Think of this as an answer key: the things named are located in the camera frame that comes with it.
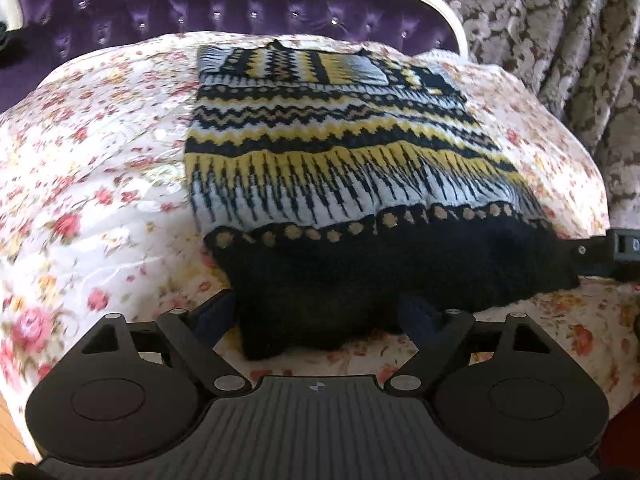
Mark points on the grey damask curtain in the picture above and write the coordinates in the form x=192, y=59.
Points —
x=550, y=35

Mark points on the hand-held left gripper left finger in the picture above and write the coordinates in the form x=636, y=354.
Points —
x=217, y=317

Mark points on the red cloth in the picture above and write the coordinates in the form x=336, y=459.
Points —
x=629, y=445

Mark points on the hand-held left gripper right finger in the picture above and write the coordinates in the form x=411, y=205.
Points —
x=414, y=320

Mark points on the floral quilted blanket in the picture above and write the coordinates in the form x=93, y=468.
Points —
x=100, y=200

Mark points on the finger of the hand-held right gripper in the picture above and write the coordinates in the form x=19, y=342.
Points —
x=592, y=251

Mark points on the black cloth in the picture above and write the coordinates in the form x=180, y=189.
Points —
x=6, y=45

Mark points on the yellow black patterned knit sweater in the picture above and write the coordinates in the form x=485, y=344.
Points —
x=350, y=160

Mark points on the purple tufted velvet sofa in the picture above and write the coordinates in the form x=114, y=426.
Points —
x=150, y=10

